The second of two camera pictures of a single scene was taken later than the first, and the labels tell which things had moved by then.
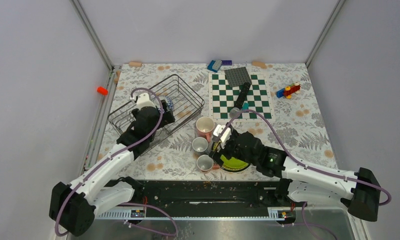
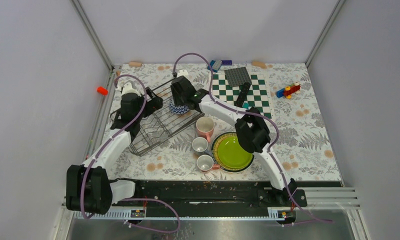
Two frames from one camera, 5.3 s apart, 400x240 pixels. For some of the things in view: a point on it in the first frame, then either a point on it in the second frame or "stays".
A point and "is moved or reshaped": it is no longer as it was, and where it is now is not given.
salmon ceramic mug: (205, 164) stays
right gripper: (216, 155) -> (177, 101)
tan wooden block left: (135, 64) stays
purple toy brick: (226, 62) stays
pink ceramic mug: (204, 126) stays
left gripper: (168, 117) -> (154, 104)
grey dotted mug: (199, 144) stays
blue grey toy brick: (214, 65) stays
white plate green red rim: (234, 165) is moved or reshaped
